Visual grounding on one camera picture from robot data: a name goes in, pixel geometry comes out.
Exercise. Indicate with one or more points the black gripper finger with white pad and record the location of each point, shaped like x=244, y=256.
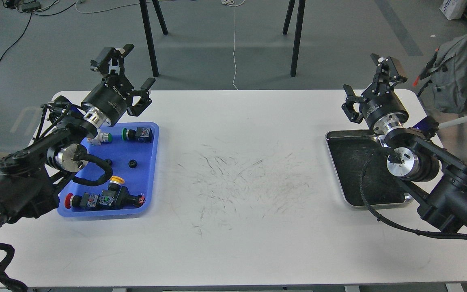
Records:
x=110, y=61

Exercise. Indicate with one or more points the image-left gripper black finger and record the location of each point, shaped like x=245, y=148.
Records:
x=144, y=94

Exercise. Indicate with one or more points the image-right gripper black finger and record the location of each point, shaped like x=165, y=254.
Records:
x=348, y=106
x=389, y=73

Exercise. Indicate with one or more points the black cylindrical gripper body, image right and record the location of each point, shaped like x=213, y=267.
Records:
x=379, y=110

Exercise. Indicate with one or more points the black cylindrical gripper body, image left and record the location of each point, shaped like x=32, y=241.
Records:
x=112, y=97

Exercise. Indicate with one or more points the silver metal tray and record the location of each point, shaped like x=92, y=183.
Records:
x=355, y=152

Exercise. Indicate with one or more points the blue plastic tray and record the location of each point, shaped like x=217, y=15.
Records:
x=138, y=180

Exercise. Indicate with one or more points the green push button black body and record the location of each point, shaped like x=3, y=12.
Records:
x=140, y=134

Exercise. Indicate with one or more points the orange and green push button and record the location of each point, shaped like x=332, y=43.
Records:
x=100, y=138

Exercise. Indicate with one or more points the grey backpack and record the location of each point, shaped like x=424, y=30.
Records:
x=446, y=76

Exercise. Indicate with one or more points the black table leg left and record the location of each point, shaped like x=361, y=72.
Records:
x=148, y=31

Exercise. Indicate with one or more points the black table leg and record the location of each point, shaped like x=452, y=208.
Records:
x=298, y=31
x=148, y=31

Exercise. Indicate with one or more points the yellow mushroom push button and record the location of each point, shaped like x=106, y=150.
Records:
x=115, y=183

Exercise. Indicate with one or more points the white bag top right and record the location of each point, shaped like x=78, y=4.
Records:
x=453, y=9

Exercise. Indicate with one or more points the black table leg right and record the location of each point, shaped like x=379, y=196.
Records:
x=298, y=31

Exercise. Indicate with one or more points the red mushroom push button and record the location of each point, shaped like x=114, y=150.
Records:
x=87, y=201

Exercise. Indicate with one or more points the black switch with red terminals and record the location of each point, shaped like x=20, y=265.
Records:
x=119, y=197

